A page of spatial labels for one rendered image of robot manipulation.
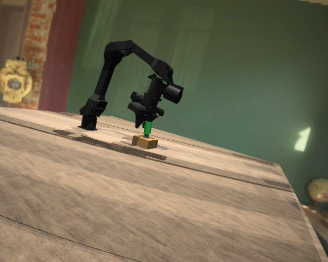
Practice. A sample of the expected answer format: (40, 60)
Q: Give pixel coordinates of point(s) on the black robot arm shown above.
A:
(114, 52)

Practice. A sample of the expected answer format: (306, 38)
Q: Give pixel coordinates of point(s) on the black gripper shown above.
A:
(147, 111)

